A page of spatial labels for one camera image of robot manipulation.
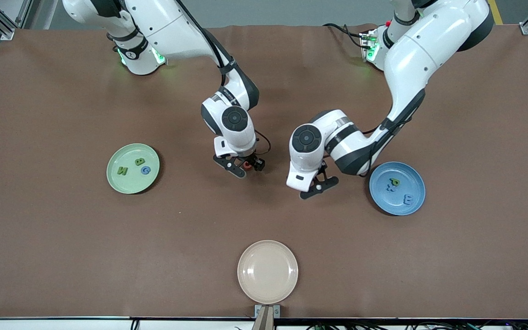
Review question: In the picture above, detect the blue plate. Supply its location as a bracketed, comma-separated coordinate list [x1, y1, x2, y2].
[369, 161, 426, 216]

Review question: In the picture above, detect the green plate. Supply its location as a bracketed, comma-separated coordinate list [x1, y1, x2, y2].
[106, 143, 160, 194]

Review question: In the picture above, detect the beige plate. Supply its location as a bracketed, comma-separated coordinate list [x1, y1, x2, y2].
[237, 240, 299, 305]

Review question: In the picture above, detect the brown table mat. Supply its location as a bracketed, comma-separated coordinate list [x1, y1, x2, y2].
[0, 24, 528, 319]

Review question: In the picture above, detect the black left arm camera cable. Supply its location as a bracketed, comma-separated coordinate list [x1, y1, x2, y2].
[359, 87, 427, 137]

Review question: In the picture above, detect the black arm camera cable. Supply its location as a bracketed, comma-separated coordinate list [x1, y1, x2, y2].
[359, 87, 427, 137]
[175, 0, 272, 155]

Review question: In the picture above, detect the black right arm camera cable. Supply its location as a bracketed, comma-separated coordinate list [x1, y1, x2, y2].
[175, 0, 272, 155]

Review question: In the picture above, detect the black left arm base cable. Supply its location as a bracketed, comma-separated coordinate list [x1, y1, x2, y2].
[323, 23, 366, 49]

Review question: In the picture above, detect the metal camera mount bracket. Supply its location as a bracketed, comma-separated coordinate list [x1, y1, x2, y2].
[254, 304, 281, 330]

